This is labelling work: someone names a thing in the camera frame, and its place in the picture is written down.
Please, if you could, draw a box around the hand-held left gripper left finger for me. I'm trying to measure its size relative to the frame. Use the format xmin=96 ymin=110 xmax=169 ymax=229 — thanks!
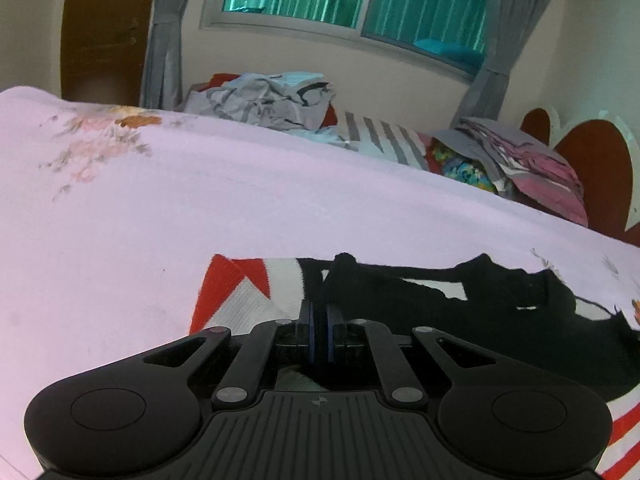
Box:
xmin=142 ymin=302 xmax=322 ymax=411

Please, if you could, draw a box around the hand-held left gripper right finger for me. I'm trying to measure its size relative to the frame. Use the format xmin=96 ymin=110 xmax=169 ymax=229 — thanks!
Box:
xmin=321 ymin=304 xmax=502 ymax=409

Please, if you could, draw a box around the striped cartoon sweater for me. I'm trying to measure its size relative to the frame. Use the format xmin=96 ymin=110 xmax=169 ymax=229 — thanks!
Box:
xmin=189 ymin=252 xmax=640 ymax=480

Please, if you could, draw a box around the pile of grey clothes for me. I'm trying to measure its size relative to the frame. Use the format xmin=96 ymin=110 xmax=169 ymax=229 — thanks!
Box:
xmin=177 ymin=71 xmax=338 ymax=133

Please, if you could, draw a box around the bed with pink floral sheet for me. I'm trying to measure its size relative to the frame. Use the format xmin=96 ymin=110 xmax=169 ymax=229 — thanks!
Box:
xmin=0 ymin=85 xmax=640 ymax=480

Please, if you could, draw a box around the grey and white striped pillow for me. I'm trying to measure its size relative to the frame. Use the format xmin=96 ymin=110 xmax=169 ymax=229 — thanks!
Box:
xmin=320 ymin=110 xmax=433 ymax=168

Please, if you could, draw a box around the colourful floral cloth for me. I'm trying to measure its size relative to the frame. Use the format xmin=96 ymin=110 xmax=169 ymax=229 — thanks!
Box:
xmin=431 ymin=141 xmax=500 ymax=195

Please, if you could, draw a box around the pink striped pillow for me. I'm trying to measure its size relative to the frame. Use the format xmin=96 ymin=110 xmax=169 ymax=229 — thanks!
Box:
xmin=457 ymin=117 xmax=573 ymax=178
xmin=500 ymin=160 xmax=590 ymax=227

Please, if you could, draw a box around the red cloth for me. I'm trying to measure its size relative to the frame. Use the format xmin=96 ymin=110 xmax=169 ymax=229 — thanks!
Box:
xmin=197 ymin=73 xmax=241 ymax=93

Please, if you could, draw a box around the turquoise object outside window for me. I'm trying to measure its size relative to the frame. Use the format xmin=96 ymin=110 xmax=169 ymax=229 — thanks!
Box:
xmin=415 ymin=37 xmax=487 ymax=68

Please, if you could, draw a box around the grey curtain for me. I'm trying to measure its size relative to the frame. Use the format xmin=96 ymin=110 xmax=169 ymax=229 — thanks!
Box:
xmin=450 ymin=0 xmax=566 ymax=128
xmin=141 ymin=0 xmax=193 ymax=111

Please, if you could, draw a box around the scalloped white and brown headboard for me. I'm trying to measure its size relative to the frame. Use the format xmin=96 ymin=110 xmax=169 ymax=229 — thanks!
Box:
xmin=520 ymin=107 xmax=640 ymax=248

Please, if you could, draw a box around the brown wooden door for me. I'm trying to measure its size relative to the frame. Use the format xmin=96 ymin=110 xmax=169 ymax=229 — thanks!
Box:
xmin=60 ymin=0 xmax=156 ymax=108

